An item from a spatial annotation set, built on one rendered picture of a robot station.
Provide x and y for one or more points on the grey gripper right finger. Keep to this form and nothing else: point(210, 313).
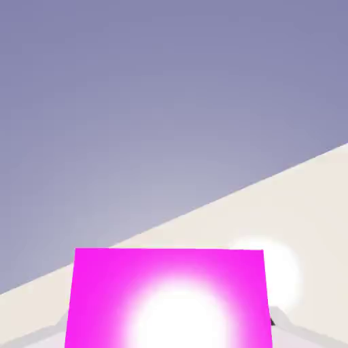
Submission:
point(293, 333)

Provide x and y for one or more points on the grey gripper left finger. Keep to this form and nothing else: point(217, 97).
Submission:
point(46, 337)

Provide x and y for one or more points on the small magenta cube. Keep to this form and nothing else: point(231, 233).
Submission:
point(103, 293)

